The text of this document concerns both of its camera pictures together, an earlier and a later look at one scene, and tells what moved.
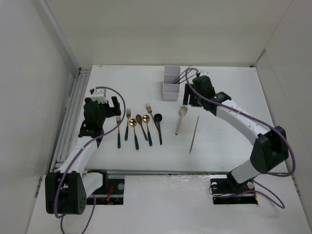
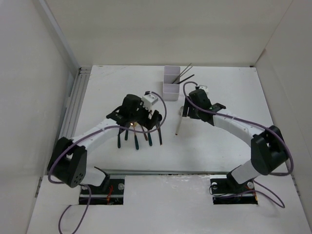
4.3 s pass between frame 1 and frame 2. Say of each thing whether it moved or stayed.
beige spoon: stayed
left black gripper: moved
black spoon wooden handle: stayed
